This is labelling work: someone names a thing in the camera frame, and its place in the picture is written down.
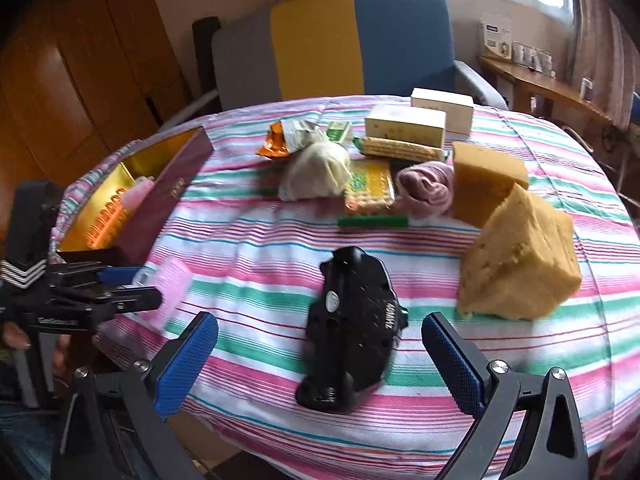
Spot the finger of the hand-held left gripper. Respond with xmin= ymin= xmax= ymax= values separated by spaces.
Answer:
xmin=47 ymin=261 xmax=148 ymax=288
xmin=50 ymin=285 xmax=164 ymax=318

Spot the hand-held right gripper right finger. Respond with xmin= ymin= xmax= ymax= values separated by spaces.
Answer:
xmin=421 ymin=311 xmax=591 ymax=480

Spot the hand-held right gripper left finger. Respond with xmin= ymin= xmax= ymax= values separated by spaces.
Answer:
xmin=50 ymin=311 xmax=221 ymax=480

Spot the pink hair roller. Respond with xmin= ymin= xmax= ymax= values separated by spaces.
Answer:
xmin=142 ymin=255 xmax=193 ymax=331
xmin=122 ymin=176 xmax=156 ymax=211

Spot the maroon box with gold lining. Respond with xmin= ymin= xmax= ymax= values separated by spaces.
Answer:
xmin=55 ymin=126 xmax=216 ymax=267

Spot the black game controller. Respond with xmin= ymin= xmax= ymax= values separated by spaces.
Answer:
xmin=295 ymin=246 xmax=408 ymax=415

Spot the large yellow sponge block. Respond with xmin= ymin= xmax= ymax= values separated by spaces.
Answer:
xmin=457 ymin=182 xmax=583 ymax=321

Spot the pink sock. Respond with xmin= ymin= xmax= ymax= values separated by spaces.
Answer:
xmin=395 ymin=161 xmax=456 ymax=218

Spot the small yellow sponge block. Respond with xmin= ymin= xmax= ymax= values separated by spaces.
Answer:
xmin=451 ymin=141 xmax=530 ymax=228

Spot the cracker packet with green ends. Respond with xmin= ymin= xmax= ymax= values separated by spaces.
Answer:
xmin=344 ymin=160 xmax=398 ymax=213
xmin=352 ymin=136 xmax=451 ymax=163

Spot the orange and white snack packet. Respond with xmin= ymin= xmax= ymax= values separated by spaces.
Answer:
xmin=256 ymin=120 xmax=326 ymax=161

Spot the beige sock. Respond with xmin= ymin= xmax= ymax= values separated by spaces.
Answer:
xmin=278 ymin=140 xmax=352 ymax=202

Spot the cream carton box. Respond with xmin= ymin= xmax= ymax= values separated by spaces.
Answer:
xmin=364 ymin=105 xmax=447 ymax=148

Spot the white carton box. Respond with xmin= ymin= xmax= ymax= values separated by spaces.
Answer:
xmin=411 ymin=87 xmax=475 ymax=136

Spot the small green box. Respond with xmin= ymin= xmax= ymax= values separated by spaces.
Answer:
xmin=325 ymin=121 xmax=353 ymax=143

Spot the striped cloth-covered desktop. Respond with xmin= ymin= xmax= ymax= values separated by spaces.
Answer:
xmin=50 ymin=92 xmax=640 ymax=480

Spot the person's left hand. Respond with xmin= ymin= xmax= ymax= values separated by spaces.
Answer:
xmin=0 ymin=321 xmax=33 ymax=352

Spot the orange hair clip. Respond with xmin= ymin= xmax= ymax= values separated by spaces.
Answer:
xmin=82 ymin=187 xmax=128 ymax=251

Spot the green textured stick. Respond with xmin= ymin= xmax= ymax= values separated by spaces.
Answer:
xmin=337 ymin=215 xmax=410 ymax=228

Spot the wooden wardrobe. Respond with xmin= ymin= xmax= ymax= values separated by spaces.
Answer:
xmin=0 ymin=0 xmax=201 ymax=241

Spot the person's jeans leg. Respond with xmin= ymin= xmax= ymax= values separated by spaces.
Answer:
xmin=0 ymin=400 xmax=66 ymax=480

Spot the black panel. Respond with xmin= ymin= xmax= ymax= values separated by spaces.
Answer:
xmin=192 ymin=16 xmax=222 ymax=103

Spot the wooden side desk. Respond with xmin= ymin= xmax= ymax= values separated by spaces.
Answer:
xmin=477 ymin=55 xmax=631 ymax=126

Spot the row of white cups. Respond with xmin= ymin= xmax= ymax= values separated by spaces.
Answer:
xmin=512 ymin=42 xmax=556 ymax=78

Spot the white and blue printed box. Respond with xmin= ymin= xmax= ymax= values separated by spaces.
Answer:
xmin=477 ymin=19 xmax=516 ymax=61

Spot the grey yellow blue armchair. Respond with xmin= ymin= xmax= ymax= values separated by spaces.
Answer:
xmin=212 ymin=0 xmax=508 ymax=113

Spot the pink curtain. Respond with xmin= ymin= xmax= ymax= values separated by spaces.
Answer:
xmin=570 ymin=0 xmax=640 ymax=131

